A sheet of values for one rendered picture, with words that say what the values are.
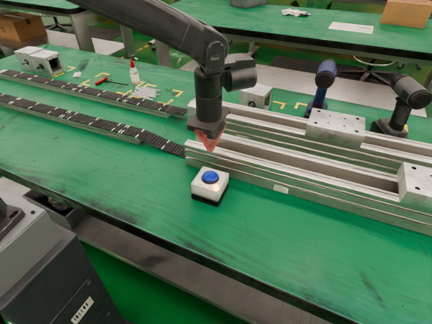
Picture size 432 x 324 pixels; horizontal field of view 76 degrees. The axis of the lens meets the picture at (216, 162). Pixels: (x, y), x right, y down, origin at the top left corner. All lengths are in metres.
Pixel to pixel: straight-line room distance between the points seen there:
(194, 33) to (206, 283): 1.00
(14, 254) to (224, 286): 0.80
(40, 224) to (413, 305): 0.79
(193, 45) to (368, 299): 0.60
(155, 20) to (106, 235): 1.15
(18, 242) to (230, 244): 0.45
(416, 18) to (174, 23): 2.35
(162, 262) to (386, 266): 0.89
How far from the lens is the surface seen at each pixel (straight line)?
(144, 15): 0.49
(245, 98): 1.11
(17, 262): 0.74
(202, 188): 0.72
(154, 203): 0.78
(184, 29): 0.50
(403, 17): 2.71
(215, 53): 0.53
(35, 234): 0.73
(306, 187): 0.78
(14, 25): 4.54
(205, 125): 0.59
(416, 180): 0.80
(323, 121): 0.91
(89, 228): 1.54
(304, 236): 0.73
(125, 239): 1.44
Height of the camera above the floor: 1.36
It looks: 40 degrees down
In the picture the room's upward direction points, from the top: straight up
